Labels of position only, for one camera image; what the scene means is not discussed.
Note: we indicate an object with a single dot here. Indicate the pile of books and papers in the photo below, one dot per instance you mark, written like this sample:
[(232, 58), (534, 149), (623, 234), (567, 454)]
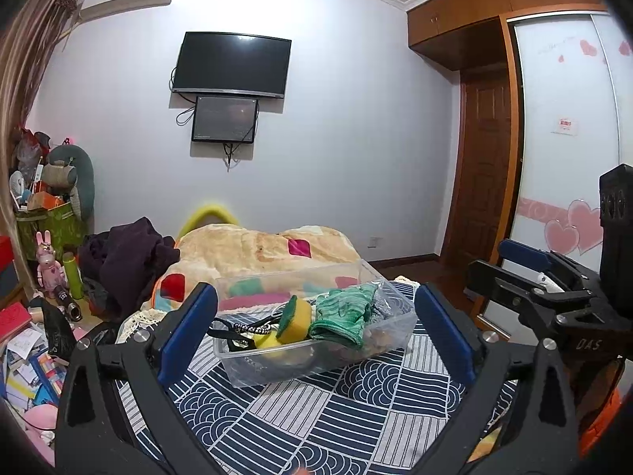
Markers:
[(29, 371)]

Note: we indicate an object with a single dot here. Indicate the green pleated cloth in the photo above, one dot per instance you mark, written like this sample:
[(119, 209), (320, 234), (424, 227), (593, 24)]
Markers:
[(341, 316)]

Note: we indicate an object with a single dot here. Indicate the pink bunny figure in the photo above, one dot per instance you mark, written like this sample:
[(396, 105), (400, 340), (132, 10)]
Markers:
[(49, 267)]

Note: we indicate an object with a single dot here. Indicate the black wall television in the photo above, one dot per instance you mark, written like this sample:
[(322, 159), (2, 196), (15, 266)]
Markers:
[(231, 64)]

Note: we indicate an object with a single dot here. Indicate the clear plastic box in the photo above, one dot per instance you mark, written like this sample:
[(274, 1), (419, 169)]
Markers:
[(277, 368)]

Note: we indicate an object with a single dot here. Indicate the red book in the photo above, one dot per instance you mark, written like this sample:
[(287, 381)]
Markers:
[(15, 324)]

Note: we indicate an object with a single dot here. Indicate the yellow and green sponge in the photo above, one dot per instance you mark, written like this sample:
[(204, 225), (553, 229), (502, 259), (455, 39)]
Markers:
[(292, 319)]

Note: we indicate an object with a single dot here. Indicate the small black monitor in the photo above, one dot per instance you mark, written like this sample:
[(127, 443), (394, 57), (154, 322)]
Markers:
[(225, 118)]

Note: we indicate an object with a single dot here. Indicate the dark purple clothes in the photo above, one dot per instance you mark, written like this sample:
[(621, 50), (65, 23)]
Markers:
[(128, 262)]

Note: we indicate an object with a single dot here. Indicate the red box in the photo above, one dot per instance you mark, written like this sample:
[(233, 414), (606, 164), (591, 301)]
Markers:
[(6, 255)]

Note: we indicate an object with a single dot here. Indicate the grey green plush toy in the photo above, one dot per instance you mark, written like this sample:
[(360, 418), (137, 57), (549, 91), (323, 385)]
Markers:
[(74, 173)]

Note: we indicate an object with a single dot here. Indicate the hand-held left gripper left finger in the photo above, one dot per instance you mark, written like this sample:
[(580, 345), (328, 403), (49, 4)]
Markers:
[(190, 324)]

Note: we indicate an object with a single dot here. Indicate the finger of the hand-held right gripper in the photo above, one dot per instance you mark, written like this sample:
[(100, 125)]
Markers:
[(526, 253), (499, 279)]

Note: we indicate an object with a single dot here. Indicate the wall socket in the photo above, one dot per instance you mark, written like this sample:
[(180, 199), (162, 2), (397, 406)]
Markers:
[(374, 242)]

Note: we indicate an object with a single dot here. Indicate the wooden door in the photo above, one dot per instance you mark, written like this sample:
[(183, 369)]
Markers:
[(482, 173)]

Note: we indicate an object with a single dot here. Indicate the navy patterned bedspread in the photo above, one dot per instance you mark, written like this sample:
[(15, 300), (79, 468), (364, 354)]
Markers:
[(321, 420)]

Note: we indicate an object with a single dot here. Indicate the small white fan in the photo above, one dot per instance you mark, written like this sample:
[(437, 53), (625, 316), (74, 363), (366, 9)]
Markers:
[(17, 184)]

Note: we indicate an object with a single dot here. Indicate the wooden wall cabinet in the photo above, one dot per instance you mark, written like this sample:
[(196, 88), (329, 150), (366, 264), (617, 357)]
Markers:
[(494, 15)]

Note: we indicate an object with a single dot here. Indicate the green bottle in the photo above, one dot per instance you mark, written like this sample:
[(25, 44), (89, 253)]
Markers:
[(73, 277)]

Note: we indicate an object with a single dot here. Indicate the white lace cloth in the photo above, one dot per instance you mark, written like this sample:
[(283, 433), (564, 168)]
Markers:
[(141, 321)]

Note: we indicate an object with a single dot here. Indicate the beige patchwork blanket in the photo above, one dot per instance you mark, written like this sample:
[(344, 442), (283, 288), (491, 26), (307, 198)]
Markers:
[(267, 252)]

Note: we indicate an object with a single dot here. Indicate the striped brown curtain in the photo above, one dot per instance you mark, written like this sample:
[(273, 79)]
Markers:
[(29, 84)]

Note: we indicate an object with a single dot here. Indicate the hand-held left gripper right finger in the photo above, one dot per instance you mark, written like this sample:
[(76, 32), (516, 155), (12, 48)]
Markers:
[(445, 339)]

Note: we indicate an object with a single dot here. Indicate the green storage box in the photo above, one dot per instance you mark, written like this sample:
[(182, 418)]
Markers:
[(49, 230)]

